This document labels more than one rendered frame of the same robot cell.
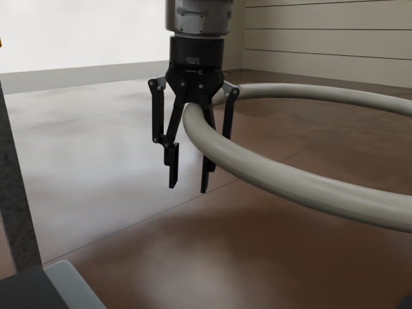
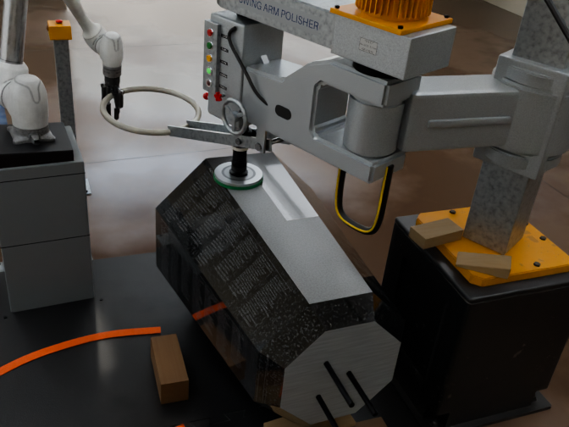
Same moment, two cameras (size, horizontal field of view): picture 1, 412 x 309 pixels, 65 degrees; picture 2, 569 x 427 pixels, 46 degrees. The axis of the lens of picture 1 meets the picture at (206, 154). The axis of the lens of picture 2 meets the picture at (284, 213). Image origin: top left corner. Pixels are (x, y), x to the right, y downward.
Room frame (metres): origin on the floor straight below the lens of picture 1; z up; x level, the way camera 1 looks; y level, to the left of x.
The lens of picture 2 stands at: (-2.26, -1.71, 2.24)
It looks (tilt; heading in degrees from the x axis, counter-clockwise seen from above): 31 degrees down; 16
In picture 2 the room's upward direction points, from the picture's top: 6 degrees clockwise
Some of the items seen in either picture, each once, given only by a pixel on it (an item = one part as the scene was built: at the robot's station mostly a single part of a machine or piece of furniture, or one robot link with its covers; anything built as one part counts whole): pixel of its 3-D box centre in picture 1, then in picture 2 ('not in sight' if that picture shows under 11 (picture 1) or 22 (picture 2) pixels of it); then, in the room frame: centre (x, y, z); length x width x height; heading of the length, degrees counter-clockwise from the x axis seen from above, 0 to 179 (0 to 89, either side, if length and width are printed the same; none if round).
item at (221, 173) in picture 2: not in sight; (238, 174); (0.17, -0.79, 0.84); 0.21 x 0.21 x 0.01
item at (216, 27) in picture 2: not in sight; (212, 58); (0.10, -0.68, 1.37); 0.08 x 0.03 x 0.28; 64
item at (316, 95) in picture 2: not in sight; (312, 107); (-0.01, -1.14, 1.30); 0.74 x 0.23 x 0.49; 64
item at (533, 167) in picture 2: not in sight; (531, 109); (0.27, -1.91, 1.35); 0.35 x 0.35 x 0.41
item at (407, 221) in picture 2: not in sight; (469, 313); (0.27, -1.91, 0.37); 0.66 x 0.66 x 0.74; 39
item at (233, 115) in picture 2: not in sight; (240, 114); (0.01, -0.85, 1.20); 0.15 x 0.10 x 0.15; 64
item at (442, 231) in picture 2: not in sight; (435, 233); (0.15, -1.68, 0.81); 0.20 x 0.10 x 0.05; 137
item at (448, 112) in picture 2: not in sight; (486, 110); (0.15, -1.75, 1.36); 0.74 x 0.34 x 0.25; 127
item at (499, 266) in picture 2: not in sight; (483, 261); (0.03, -1.88, 0.80); 0.20 x 0.10 x 0.05; 90
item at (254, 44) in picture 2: not in sight; (258, 76); (0.14, -0.87, 1.32); 0.36 x 0.22 x 0.45; 64
